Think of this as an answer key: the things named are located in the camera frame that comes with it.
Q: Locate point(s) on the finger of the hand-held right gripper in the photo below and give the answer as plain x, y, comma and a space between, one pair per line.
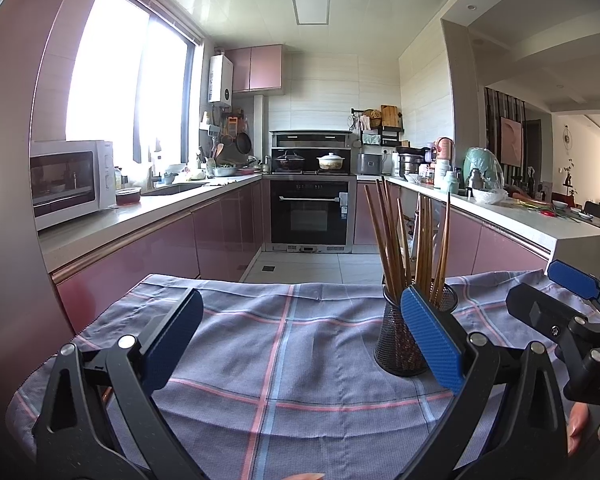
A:
535, 310
575, 280

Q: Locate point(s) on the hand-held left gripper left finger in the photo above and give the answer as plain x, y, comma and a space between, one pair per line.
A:
172, 340

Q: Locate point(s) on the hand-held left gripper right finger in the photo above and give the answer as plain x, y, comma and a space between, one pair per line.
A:
432, 340

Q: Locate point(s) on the black mesh utensil holder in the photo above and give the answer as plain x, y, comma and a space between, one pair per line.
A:
395, 340

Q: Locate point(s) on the bundle of wooden chopsticks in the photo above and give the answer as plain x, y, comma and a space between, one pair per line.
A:
425, 240

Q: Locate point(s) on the person's right hand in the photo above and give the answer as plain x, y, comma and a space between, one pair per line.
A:
579, 430

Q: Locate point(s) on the person's left hand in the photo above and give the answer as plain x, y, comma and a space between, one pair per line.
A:
302, 476

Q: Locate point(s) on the pink kitchen base cabinet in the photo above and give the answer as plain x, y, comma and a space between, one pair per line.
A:
155, 260
505, 252

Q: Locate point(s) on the grey checked tablecloth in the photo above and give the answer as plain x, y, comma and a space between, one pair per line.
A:
280, 360

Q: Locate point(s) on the white bowl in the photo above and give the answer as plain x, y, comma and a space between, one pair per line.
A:
489, 197

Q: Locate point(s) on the steel vacuum flask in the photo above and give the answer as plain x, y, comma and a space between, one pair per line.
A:
475, 182

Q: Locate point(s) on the green appliance under plastic cover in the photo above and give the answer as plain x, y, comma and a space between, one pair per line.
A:
481, 166

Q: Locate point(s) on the red glass bowl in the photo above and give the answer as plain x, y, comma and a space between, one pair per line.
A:
128, 197

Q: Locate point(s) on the steel kitchen sink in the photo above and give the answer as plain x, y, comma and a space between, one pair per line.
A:
172, 190

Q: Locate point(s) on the pale green bottle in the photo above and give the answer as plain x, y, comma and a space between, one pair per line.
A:
451, 184

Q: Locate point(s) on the steel faucet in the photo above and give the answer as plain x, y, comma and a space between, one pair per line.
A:
154, 177

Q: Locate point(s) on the white bottle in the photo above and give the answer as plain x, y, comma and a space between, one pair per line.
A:
441, 172

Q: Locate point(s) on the black built-in oven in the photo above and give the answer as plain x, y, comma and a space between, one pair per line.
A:
307, 217

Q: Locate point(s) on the steel stock pot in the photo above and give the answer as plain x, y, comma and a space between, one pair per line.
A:
410, 166

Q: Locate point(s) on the steel bowl of vegetables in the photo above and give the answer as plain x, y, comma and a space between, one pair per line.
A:
225, 171

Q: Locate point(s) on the pink kettle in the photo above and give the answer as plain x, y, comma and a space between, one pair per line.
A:
444, 149

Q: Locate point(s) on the white microwave oven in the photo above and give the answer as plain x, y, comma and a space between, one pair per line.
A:
67, 180

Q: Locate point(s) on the white casserole pot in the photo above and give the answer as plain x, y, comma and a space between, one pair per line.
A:
331, 162

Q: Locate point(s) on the hanging frying pan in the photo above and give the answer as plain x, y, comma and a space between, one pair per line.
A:
244, 142

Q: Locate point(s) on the grey refrigerator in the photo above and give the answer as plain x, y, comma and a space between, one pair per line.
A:
5, 210

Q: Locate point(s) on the black pot with glass lid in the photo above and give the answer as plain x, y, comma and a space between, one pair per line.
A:
290, 161

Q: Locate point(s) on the wooden cutting board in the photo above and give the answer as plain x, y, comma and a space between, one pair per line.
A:
391, 116

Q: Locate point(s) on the steel stove hood unit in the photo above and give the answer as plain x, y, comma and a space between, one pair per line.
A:
310, 137

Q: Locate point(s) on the kitchen window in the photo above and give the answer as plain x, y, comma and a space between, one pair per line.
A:
110, 75

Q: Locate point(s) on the ceiling light panel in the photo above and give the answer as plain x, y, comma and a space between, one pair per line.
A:
310, 7

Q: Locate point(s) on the framed wall picture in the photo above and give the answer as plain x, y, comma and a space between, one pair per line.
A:
511, 141

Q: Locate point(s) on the striped wall panel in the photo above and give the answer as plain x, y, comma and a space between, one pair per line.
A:
492, 125

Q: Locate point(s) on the black wall rack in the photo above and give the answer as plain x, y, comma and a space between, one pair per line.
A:
385, 136

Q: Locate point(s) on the white wall water heater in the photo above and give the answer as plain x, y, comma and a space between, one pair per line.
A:
221, 80

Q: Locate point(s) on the pink wall cabinet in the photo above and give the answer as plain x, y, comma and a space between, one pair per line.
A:
257, 67

